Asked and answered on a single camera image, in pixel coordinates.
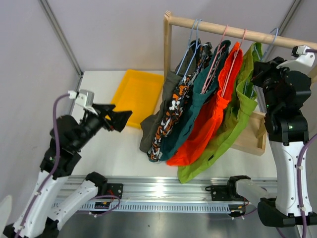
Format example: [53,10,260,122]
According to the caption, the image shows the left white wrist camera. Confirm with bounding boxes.
[68,89,98,115]

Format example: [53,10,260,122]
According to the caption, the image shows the lime green shorts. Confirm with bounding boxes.
[178,43,262,183]

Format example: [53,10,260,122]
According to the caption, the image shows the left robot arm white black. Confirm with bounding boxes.
[3,104,132,238]

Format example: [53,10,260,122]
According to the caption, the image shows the camouflage patterned shorts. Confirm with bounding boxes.
[139,42,212,163]

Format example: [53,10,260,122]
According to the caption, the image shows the aluminium mounting rail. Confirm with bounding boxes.
[52,175,279,201]

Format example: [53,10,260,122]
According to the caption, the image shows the wooden clothes rack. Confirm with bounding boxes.
[163,11,317,156]

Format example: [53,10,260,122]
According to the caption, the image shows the pink wire hanger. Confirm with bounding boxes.
[220,28,248,96]
[201,24,228,94]

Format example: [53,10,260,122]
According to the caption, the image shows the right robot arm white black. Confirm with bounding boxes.
[226,57,317,228]

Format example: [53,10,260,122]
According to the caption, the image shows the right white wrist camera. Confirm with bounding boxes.
[276,45,317,72]

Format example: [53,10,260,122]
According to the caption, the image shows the olive grey shorts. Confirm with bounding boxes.
[140,39,201,153]

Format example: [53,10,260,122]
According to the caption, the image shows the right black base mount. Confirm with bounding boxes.
[205,185,235,201]

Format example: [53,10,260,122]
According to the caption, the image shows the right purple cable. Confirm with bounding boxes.
[276,48,317,238]

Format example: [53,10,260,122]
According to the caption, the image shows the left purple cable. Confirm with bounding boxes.
[14,93,75,236]

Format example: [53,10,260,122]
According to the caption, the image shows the purple cable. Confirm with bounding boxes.
[14,93,75,236]
[276,48,317,238]

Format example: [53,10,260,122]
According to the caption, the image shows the teal shorts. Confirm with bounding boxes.
[148,40,231,163]

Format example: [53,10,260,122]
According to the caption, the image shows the yellow plastic tray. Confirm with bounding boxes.
[111,69,164,129]

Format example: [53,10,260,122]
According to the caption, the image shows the orange shorts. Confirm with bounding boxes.
[162,40,243,166]

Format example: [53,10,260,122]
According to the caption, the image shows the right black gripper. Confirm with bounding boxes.
[251,57,297,113]

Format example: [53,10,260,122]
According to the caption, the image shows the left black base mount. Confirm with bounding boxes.
[106,183,124,199]

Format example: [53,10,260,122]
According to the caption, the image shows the slotted cable duct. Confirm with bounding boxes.
[78,201,230,214]

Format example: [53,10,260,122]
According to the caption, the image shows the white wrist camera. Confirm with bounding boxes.
[276,45,317,72]
[68,89,98,115]

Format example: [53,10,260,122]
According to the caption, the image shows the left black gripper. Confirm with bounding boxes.
[73,102,133,150]

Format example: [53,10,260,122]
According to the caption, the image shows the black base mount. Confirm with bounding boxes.
[205,185,235,201]
[106,183,124,199]

